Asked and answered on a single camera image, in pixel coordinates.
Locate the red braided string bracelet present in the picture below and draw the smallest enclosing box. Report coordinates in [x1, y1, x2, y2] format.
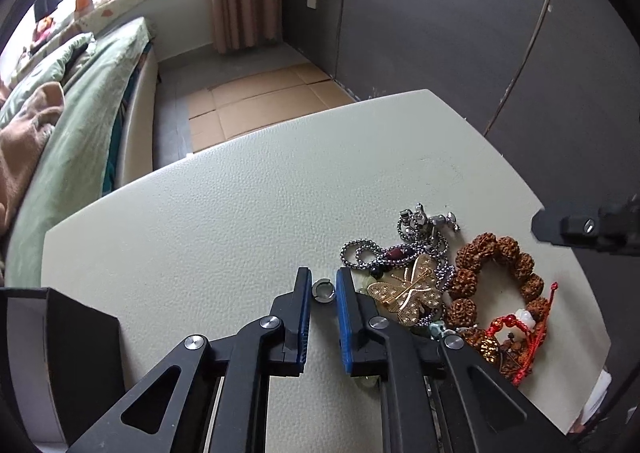
[484, 281, 560, 388]

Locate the silver ball chain necklace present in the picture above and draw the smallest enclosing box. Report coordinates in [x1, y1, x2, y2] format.
[340, 202, 460, 329]

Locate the orange item on sill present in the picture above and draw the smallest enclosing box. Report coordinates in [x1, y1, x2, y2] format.
[74, 0, 94, 18]

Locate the green bed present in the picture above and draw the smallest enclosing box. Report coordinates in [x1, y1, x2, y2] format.
[1, 17, 158, 288]

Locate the dark grey wardrobe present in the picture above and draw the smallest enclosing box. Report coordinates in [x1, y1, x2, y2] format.
[278, 0, 640, 384]

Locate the floral window seat cushion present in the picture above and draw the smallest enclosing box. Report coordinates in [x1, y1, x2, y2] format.
[12, 0, 146, 81]

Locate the brown rudraksha bead bracelet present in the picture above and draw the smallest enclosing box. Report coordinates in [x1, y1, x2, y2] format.
[444, 232, 551, 382]

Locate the pink fleece blanket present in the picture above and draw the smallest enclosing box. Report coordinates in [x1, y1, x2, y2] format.
[0, 81, 65, 235]

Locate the green floral duvet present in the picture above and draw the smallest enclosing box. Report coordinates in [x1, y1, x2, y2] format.
[1, 32, 96, 128]

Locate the flattened cardboard on floor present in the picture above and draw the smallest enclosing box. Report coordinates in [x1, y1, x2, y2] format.
[186, 63, 354, 153]

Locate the black open jewelry box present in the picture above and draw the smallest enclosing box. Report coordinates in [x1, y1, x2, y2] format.
[1, 288, 125, 452]

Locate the small silver ring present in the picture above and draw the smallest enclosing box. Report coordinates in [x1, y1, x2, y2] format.
[311, 281, 338, 305]

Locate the gold butterfly brooch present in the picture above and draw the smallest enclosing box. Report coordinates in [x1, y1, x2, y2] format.
[366, 254, 444, 327]

